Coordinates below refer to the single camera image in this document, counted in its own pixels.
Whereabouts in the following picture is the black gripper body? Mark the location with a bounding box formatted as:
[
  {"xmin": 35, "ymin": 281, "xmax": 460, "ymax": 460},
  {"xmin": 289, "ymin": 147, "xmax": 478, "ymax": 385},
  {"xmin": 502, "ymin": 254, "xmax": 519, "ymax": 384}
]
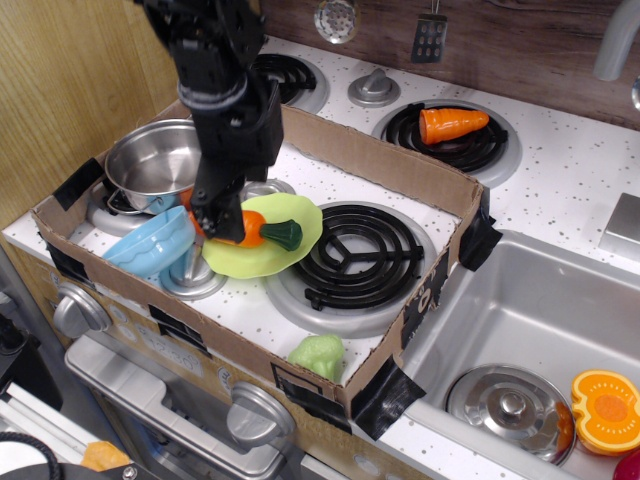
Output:
[{"xmin": 188, "ymin": 79, "xmax": 284, "ymax": 196}]

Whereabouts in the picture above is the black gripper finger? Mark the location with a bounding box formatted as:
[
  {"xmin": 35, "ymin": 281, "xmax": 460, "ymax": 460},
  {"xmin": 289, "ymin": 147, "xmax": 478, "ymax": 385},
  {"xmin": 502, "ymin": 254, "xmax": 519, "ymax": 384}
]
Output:
[
  {"xmin": 244, "ymin": 163, "xmax": 270, "ymax": 182},
  {"xmin": 190, "ymin": 188, "xmax": 245, "ymax": 242}
]

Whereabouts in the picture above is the orange toy carrot green top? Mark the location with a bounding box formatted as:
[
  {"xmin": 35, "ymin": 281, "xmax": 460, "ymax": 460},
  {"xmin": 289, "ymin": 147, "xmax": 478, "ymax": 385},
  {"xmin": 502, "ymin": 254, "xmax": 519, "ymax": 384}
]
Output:
[{"xmin": 213, "ymin": 210, "xmax": 303, "ymax": 251}]

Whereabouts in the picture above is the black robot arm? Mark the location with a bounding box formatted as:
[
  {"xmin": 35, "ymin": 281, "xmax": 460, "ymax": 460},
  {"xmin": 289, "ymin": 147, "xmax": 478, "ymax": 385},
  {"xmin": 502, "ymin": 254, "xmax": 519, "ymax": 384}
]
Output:
[{"xmin": 140, "ymin": 1, "xmax": 284, "ymax": 242}]

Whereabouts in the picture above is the light green plastic plate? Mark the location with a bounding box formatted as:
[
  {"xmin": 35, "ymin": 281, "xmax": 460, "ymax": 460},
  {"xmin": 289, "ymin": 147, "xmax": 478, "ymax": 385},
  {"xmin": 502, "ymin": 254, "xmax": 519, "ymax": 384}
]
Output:
[{"xmin": 202, "ymin": 193, "xmax": 323, "ymax": 279}]

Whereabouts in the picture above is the orange carrot piece on burner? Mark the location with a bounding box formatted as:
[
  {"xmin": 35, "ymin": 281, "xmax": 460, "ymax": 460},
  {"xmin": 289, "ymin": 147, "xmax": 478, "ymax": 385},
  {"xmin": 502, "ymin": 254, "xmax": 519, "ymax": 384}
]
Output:
[{"xmin": 419, "ymin": 108, "xmax": 490, "ymax": 145}]

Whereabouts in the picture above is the silver knob inside fence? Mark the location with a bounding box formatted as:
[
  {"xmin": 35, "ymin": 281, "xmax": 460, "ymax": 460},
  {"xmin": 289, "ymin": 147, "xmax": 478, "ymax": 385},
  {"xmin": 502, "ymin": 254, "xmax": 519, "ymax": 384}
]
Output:
[{"xmin": 159, "ymin": 243, "xmax": 227, "ymax": 301}]

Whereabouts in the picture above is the light blue plastic bowl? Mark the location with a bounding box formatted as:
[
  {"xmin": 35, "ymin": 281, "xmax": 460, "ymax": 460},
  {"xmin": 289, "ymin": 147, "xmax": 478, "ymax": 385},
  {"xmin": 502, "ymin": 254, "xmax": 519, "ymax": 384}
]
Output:
[{"xmin": 102, "ymin": 206, "xmax": 196, "ymax": 278}]

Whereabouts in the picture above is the back left black burner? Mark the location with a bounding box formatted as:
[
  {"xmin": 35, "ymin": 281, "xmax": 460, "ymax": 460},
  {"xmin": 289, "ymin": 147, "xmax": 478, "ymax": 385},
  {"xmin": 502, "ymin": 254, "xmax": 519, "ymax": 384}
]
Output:
[{"xmin": 252, "ymin": 53, "xmax": 330, "ymax": 114}]

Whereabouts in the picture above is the small steel pot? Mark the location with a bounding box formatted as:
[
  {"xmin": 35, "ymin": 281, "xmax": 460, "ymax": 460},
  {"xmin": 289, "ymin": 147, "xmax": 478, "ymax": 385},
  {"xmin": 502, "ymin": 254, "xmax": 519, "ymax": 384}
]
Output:
[{"xmin": 104, "ymin": 119, "xmax": 201, "ymax": 215}]

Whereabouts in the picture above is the brown cardboard fence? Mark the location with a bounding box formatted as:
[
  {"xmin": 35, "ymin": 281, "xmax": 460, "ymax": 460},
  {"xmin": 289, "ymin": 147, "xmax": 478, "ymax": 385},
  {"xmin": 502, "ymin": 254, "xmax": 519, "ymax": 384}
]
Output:
[{"xmin": 32, "ymin": 107, "xmax": 499, "ymax": 439}]

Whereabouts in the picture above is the front right black burner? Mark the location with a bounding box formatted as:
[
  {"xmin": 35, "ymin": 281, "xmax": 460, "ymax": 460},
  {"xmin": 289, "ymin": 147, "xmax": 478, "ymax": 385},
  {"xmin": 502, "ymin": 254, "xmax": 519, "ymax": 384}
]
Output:
[{"xmin": 265, "ymin": 201, "xmax": 437, "ymax": 339}]

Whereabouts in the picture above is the silver knob back centre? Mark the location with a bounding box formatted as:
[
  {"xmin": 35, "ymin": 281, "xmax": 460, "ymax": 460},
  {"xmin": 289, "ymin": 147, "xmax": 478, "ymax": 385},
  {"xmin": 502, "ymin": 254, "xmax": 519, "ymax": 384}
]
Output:
[{"xmin": 347, "ymin": 68, "xmax": 401, "ymax": 108}]

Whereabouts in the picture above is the hanging metal strainer ladle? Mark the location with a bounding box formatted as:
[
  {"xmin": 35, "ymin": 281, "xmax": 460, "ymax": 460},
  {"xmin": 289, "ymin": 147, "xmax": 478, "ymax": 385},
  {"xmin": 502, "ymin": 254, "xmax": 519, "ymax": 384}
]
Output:
[{"xmin": 314, "ymin": 0, "xmax": 360, "ymax": 45}]

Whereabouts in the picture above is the green toy broccoli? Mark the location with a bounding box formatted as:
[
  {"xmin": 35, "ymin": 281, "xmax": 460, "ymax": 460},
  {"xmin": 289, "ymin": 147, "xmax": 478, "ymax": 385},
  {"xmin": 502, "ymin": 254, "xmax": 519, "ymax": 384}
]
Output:
[{"xmin": 287, "ymin": 334, "xmax": 345, "ymax": 382}]

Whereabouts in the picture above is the silver oven knob left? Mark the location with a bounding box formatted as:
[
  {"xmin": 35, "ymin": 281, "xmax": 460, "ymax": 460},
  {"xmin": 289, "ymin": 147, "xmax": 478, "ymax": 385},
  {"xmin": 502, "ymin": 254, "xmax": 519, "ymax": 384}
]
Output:
[{"xmin": 53, "ymin": 282, "xmax": 112, "ymax": 339}]

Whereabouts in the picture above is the silver oven knob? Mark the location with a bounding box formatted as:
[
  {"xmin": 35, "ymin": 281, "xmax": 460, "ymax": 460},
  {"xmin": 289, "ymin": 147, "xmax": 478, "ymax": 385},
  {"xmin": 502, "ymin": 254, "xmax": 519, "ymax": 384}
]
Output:
[
  {"xmin": 53, "ymin": 282, "xmax": 112, "ymax": 339},
  {"xmin": 226, "ymin": 381, "xmax": 296, "ymax": 449}
]

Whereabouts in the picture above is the silver oven knob right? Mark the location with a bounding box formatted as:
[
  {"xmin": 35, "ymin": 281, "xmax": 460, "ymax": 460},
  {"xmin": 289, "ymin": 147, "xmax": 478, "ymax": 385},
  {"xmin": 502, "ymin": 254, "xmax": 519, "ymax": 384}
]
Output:
[{"xmin": 226, "ymin": 381, "xmax": 296, "ymax": 449}]

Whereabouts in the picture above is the hanging metal spatula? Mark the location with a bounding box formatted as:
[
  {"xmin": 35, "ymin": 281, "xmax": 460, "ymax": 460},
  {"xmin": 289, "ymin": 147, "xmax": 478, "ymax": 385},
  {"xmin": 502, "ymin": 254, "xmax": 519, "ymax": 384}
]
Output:
[{"xmin": 410, "ymin": 1, "xmax": 448, "ymax": 64}]

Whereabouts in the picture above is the back right black burner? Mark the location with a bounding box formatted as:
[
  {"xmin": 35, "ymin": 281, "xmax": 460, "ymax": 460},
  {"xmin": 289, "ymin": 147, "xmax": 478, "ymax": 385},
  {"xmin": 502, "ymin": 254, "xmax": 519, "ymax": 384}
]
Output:
[{"xmin": 372, "ymin": 100, "xmax": 523, "ymax": 188}]

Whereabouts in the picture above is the orange tag bottom left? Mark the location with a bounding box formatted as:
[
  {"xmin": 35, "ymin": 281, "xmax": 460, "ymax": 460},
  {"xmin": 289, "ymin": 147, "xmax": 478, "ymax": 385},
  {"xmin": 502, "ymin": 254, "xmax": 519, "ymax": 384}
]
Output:
[{"xmin": 80, "ymin": 441, "xmax": 131, "ymax": 472}]

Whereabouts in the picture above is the silver sink basin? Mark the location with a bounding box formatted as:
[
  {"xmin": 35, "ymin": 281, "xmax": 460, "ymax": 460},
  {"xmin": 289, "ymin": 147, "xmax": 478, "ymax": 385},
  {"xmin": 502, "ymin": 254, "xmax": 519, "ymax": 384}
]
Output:
[{"xmin": 399, "ymin": 229, "xmax": 640, "ymax": 480}]

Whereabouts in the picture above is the steel pot lid in sink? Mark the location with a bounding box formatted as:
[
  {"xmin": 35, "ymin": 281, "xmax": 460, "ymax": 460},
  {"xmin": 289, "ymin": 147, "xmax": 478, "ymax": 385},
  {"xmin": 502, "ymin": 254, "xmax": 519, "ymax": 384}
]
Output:
[{"xmin": 444, "ymin": 364, "xmax": 576, "ymax": 465}]

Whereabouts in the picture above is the silver faucet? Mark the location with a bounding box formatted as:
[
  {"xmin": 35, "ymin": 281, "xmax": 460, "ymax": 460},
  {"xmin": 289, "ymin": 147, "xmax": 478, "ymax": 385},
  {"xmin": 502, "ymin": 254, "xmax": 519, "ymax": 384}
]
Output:
[{"xmin": 593, "ymin": 0, "xmax": 639, "ymax": 81}]

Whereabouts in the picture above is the orange toy fruit half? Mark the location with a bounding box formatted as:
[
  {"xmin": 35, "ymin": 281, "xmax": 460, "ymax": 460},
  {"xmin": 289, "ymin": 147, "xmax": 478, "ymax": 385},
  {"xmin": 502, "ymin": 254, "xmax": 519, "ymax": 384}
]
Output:
[{"xmin": 571, "ymin": 370, "xmax": 639, "ymax": 456}]

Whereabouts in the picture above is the red toy fruit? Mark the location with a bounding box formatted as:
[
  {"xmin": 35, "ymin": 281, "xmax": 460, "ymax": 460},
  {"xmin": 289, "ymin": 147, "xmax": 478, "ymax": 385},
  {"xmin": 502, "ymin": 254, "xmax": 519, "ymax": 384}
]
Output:
[{"xmin": 612, "ymin": 450, "xmax": 640, "ymax": 480}]

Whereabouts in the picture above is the silver oven door handle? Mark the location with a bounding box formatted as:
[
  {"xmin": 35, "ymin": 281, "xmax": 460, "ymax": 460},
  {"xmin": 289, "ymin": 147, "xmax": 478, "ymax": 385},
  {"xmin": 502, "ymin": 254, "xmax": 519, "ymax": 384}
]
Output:
[{"xmin": 65, "ymin": 336, "xmax": 287, "ymax": 479}]

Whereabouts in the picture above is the black cable bottom left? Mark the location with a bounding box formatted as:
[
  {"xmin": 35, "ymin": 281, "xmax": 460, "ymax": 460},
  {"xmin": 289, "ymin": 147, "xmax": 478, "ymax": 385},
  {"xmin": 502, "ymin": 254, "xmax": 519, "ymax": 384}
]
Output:
[{"xmin": 0, "ymin": 430, "xmax": 64, "ymax": 480}]

